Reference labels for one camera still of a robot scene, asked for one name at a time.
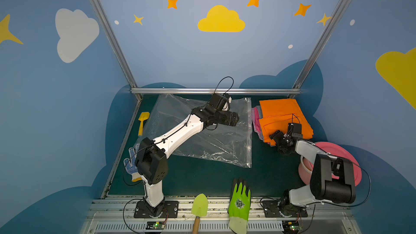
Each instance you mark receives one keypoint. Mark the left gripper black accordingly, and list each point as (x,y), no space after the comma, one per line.
(210,116)

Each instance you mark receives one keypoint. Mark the clear plastic vacuum bag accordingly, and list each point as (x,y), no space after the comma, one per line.
(228,144)

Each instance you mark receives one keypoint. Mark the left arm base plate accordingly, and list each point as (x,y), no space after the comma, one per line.
(166,209)

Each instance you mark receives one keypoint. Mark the yellow toy shovel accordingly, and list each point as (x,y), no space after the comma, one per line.
(142,118)

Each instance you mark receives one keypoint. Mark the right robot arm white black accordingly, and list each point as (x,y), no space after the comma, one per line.
(332,180)

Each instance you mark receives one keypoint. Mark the controller board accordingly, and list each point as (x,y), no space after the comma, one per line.
(291,227)
(155,226)

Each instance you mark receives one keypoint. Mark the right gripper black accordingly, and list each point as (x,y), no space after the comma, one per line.
(279,140)

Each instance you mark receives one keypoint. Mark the blue dotted white glove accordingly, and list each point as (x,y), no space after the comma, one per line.
(130,166)

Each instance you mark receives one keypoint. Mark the aluminium frame rail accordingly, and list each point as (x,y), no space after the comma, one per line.
(200,91)

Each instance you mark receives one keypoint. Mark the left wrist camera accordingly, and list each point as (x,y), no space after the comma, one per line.
(220,102)

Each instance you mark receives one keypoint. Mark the green black work glove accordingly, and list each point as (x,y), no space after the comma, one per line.
(239,206)

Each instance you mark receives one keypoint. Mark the left controller board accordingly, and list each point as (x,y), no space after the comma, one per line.
(155,226)

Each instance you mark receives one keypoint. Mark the green garden trowel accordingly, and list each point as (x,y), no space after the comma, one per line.
(199,209)

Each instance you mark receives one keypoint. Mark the right controller board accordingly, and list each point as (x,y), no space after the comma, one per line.
(291,227)

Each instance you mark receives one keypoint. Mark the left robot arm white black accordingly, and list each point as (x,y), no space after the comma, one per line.
(152,155)

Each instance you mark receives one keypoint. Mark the pink trousers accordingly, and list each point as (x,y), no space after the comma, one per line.
(256,115)

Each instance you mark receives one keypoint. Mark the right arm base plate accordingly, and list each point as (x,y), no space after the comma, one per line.
(274,209)

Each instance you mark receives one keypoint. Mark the pink bucket with lid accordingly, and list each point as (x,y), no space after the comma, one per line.
(305,166)

